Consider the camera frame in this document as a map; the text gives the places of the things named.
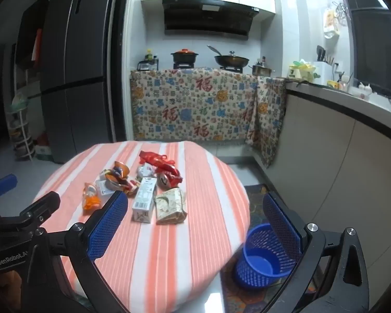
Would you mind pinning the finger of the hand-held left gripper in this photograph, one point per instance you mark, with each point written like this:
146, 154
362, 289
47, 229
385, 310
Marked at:
42, 205
1, 184

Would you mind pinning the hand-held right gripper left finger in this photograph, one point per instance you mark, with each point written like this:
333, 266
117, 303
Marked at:
107, 225

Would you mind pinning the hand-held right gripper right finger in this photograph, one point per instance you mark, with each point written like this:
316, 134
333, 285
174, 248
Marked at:
280, 225

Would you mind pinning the orange snack packet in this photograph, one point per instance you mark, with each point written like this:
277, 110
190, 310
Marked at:
90, 199

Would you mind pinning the white milk carton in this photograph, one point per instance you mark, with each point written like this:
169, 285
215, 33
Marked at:
144, 200

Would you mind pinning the blue plastic basket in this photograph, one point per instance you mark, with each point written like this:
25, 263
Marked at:
257, 264

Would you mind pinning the colourful foil wrapper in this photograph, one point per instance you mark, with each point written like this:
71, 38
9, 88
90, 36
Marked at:
114, 176

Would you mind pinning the beige paper box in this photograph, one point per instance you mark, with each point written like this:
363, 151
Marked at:
171, 206

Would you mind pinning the crushed red can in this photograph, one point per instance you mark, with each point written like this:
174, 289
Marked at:
170, 178

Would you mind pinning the red plastic wrapper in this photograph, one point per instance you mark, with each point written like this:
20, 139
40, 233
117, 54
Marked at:
153, 159

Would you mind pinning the patterned floor mat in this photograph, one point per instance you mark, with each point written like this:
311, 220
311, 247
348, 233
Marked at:
257, 208

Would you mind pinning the cardboard box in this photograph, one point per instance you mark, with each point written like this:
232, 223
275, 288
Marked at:
43, 151

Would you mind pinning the orange striped tablecloth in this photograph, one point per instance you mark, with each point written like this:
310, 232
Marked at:
182, 251

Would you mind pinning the grey kitchen counter cabinet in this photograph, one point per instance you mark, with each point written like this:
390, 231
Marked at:
339, 143

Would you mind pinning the narrow printed cloth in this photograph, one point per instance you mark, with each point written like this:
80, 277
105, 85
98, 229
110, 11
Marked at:
268, 120

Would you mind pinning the grey refrigerator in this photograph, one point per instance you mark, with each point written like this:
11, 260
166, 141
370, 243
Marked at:
78, 71

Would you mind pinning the large printed cloth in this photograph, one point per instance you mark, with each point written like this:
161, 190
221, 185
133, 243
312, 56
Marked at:
189, 104

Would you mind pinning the steel pot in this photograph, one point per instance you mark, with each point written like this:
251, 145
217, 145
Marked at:
262, 70

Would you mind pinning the yellow green plastic holder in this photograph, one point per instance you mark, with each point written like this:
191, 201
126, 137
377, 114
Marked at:
301, 70

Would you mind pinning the white utensil holder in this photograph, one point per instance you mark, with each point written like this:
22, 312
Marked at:
322, 71

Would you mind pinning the sauce bottle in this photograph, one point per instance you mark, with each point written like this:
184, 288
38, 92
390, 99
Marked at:
263, 61

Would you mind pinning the black spice rack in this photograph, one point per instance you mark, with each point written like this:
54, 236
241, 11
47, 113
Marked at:
148, 62

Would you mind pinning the black wok with lid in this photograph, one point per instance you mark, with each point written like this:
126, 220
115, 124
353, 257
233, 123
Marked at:
231, 60

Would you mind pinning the gas stove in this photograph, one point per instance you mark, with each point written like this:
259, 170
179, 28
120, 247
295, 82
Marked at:
182, 67

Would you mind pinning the black clay pot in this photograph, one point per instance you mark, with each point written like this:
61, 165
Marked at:
184, 57

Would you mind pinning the dark window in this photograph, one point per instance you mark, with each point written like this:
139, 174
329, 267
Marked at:
374, 49

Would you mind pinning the hanging yellow white bag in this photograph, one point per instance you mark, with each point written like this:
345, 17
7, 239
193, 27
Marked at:
330, 24

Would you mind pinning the black range hood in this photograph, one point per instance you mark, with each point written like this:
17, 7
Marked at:
208, 19

